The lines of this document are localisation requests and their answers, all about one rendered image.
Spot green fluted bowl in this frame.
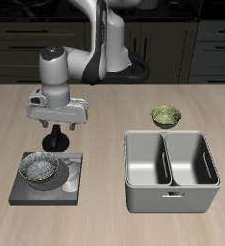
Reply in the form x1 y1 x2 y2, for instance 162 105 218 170
150 105 183 130

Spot dark kitchen cupboards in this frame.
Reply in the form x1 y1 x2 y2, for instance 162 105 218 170
0 0 225 86

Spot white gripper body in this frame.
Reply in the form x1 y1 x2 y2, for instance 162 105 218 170
25 95 89 125

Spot white two-bin basket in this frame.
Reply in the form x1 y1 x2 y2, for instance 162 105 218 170
122 130 222 214

